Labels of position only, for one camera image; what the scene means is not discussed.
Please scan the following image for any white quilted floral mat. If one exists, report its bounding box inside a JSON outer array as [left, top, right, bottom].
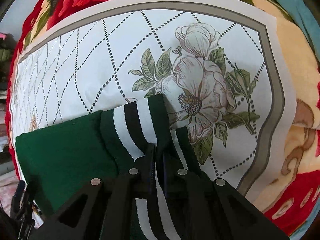
[[9, 0, 296, 201]]

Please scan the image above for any light blue garment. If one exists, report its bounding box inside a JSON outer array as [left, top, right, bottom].
[[276, 0, 319, 59]]

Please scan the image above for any green white varsity jacket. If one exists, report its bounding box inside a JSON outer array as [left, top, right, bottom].
[[15, 95, 200, 239]]

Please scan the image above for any clothes rack with garments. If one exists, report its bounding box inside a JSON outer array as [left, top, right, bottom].
[[1, 33, 17, 239]]

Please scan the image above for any red floral fleece blanket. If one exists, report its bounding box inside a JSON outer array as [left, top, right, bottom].
[[1, 0, 319, 239]]

